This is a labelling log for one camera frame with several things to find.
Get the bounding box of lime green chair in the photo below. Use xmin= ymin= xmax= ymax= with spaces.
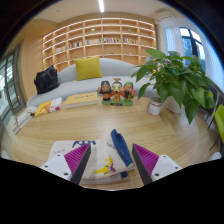
xmin=208 ymin=103 xmax=224 ymax=154

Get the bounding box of green leafy plant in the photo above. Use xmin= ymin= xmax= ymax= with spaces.
xmin=130 ymin=48 xmax=221 ymax=125

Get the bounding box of small white red-labelled can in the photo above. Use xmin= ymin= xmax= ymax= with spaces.
xmin=147 ymin=96 xmax=164 ymax=117

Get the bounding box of white towel with colourful print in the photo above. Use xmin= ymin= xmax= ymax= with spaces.
xmin=48 ymin=128 xmax=136 ymax=185

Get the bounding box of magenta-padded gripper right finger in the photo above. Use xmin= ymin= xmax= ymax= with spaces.
xmin=131 ymin=143 xmax=183 ymax=187

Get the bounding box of window with dark frame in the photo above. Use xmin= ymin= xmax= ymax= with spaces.
xmin=179 ymin=26 xmax=207 ymax=63

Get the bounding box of glass door with dark frame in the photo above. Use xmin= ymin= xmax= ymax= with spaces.
xmin=0 ymin=44 xmax=26 ymax=134

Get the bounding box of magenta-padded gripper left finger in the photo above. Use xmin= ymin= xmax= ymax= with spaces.
xmin=39 ymin=143 xmax=92 ymax=185

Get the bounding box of black bag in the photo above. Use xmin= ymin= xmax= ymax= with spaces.
xmin=33 ymin=65 xmax=61 ymax=95

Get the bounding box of three-figure colourful figurine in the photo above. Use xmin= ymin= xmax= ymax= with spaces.
xmin=97 ymin=77 xmax=137 ymax=107

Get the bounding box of white plant pot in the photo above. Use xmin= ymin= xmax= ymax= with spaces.
xmin=164 ymin=95 xmax=185 ymax=114

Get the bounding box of tan flat book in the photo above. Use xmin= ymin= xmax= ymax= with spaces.
xmin=63 ymin=91 xmax=100 ymax=109

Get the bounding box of white sheer curtain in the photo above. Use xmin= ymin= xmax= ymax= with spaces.
xmin=163 ymin=24 xmax=186 ymax=58

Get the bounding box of light grey curved sofa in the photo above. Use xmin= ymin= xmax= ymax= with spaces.
xmin=25 ymin=57 xmax=158 ymax=108

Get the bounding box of long ceiling light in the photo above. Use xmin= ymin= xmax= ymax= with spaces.
xmin=97 ymin=0 xmax=106 ymax=14

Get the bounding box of small white red book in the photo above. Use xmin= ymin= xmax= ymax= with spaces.
xmin=49 ymin=97 xmax=63 ymax=113

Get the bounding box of white and red book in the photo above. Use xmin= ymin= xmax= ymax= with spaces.
xmin=12 ymin=105 xmax=39 ymax=135

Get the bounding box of wooden wall shelf unit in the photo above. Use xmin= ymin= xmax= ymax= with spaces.
xmin=41 ymin=17 xmax=158 ymax=73

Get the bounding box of yellow cushion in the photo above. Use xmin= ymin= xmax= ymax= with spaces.
xmin=73 ymin=55 xmax=104 ymax=82

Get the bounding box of yellow picture book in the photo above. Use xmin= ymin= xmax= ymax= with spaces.
xmin=34 ymin=100 xmax=54 ymax=118

